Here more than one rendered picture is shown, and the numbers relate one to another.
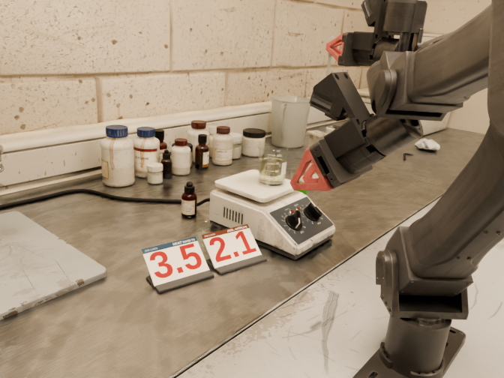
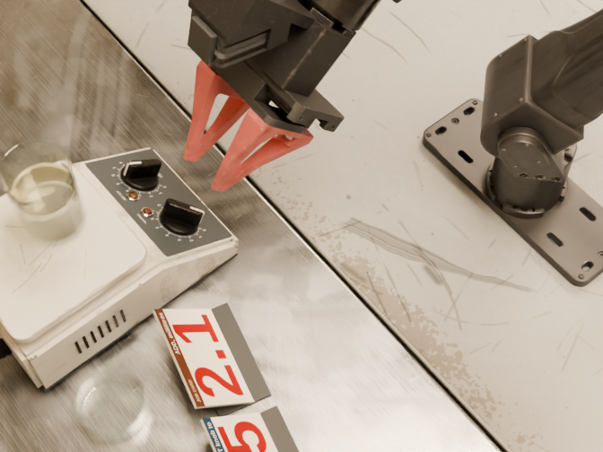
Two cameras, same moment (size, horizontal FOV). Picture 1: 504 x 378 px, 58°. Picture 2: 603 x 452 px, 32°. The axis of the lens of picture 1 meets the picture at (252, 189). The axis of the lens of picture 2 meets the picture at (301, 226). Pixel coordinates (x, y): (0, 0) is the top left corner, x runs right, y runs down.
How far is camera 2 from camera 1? 0.74 m
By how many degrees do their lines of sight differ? 66
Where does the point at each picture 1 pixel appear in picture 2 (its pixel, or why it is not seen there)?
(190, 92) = not seen: outside the picture
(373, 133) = (356, 18)
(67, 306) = not seen: outside the picture
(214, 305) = (371, 417)
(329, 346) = (482, 272)
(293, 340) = (466, 315)
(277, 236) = (203, 263)
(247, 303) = (368, 362)
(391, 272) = (544, 149)
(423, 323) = (571, 152)
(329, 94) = (263, 27)
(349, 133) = (326, 49)
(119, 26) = not seen: outside the picture
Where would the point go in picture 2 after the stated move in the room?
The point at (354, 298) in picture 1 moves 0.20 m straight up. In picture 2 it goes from (367, 200) to (378, 50)
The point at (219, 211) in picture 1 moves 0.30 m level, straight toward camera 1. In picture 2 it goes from (65, 358) to (455, 408)
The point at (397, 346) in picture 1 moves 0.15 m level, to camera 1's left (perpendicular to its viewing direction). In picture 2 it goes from (550, 192) to (531, 354)
